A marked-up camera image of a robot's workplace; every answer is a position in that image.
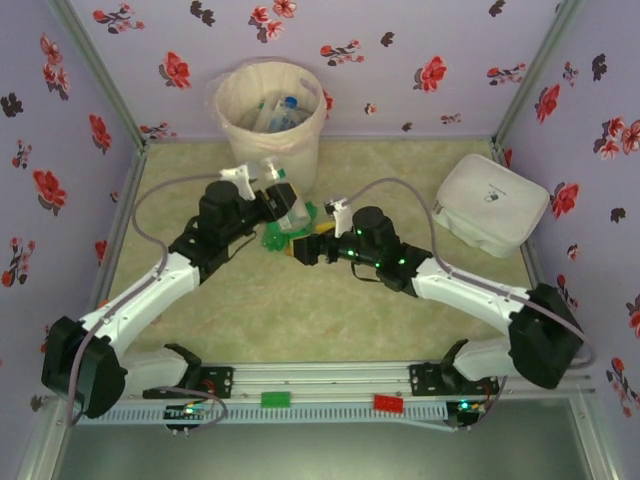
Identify plain clear plastic bottle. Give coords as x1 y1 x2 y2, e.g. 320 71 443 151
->
258 156 313 232

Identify blue cap labelled clear bottle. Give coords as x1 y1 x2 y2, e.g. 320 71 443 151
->
272 96 304 134

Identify beige speckled plastic bin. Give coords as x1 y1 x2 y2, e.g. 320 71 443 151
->
214 57 326 196

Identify white zip pouch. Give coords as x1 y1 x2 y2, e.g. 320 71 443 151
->
432 153 551 260

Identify red plastic block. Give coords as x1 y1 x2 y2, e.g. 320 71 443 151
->
374 394 406 414

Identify small circuit board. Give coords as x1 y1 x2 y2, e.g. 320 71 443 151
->
163 401 210 432
447 398 489 432

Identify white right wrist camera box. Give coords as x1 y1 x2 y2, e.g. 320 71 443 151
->
323 196 355 237

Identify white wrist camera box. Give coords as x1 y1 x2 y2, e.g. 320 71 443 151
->
323 196 355 237
218 163 265 200

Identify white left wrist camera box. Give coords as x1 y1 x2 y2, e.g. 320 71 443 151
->
218 163 265 200

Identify lavender left arm cable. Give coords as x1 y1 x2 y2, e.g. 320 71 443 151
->
65 171 226 427

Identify lavender arm cable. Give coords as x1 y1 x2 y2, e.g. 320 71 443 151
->
344 178 596 434
65 171 226 427

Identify lavender right arm cable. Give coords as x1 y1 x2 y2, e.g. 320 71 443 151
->
344 178 596 434

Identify white slotted cable duct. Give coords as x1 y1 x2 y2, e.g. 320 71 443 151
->
99 399 449 427

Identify aluminium frame post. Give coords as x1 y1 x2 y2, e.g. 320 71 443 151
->
47 0 149 149
492 0 587 149

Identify aluminium front frame bar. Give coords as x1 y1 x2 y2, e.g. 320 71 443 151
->
569 389 619 480
14 399 71 480

